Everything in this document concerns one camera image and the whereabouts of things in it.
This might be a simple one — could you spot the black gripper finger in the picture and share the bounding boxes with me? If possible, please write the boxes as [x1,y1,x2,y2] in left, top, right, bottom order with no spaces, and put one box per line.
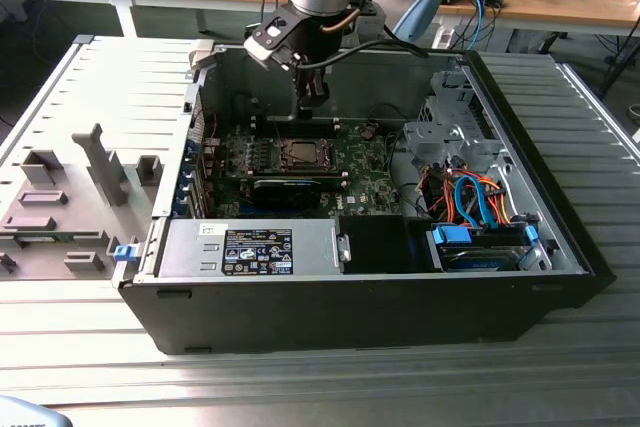
[294,70,317,121]
[309,71,333,112]

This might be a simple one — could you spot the RAM slot white clips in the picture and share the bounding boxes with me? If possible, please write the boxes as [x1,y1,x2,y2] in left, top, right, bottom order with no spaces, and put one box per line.
[251,125,342,134]
[251,117,342,126]

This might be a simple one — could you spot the black graphics card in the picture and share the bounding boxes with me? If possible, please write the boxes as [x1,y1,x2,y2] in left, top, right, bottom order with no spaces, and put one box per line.
[251,177,323,212]

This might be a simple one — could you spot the green motherboard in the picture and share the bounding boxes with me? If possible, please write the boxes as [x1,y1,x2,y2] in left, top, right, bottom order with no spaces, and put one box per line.
[198,119,404,222]

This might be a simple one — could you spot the beige case latch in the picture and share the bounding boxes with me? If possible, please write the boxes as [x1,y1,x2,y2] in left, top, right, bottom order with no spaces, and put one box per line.
[187,39,217,71]

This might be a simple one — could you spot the small white device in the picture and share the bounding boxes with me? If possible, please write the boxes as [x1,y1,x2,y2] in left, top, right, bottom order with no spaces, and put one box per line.
[432,25,457,51]

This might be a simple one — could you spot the perforated metal drive cage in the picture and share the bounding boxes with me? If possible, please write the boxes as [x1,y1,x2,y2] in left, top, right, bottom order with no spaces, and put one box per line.
[418,69,484,124]

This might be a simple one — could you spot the black plastic shroud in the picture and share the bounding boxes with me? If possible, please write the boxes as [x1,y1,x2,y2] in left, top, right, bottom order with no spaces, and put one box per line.
[338,214,410,274]

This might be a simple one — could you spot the grey power supply unit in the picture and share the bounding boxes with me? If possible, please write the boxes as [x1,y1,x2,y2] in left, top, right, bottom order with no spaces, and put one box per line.
[153,218,347,279]

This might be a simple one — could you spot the black PC case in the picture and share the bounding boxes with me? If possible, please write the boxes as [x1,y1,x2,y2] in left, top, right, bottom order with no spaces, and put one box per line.
[115,40,617,356]

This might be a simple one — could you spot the hard disk in blue carrier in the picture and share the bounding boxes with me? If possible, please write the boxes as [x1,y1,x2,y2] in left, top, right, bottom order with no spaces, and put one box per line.
[426,223,542,274]

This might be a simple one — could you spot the blue disk carrier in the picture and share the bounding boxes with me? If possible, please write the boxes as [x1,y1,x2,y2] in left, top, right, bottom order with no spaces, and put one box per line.
[112,243,140,264]

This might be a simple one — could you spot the grey parts rack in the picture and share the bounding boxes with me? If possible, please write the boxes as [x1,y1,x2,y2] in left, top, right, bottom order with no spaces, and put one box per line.
[0,121,166,282]

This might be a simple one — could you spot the RAM stick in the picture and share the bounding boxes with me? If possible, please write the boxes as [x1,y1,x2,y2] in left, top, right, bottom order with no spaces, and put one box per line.
[13,232,74,244]

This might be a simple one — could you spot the pale grey device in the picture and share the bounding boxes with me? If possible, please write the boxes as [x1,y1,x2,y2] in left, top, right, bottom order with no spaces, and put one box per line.
[0,394,69,427]

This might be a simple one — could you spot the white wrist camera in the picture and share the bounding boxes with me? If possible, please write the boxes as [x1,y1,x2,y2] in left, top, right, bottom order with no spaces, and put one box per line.
[243,4,301,71]

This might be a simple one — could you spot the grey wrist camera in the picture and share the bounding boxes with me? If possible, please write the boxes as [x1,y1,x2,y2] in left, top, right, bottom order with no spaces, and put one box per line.
[357,4,386,36]

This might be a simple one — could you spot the black camera cable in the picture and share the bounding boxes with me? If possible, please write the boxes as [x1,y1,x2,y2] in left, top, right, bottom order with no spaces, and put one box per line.
[298,39,430,69]

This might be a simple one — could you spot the thin black cable loop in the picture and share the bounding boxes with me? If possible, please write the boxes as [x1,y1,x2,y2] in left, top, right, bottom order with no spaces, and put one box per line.
[368,102,403,126]

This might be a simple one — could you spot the blue SATA wire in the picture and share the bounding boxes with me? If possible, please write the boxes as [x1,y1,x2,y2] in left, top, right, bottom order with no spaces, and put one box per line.
[451,170,494,229]

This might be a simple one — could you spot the orange SATA wire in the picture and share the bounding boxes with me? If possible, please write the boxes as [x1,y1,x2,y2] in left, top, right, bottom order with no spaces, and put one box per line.
[428,172,515,224]

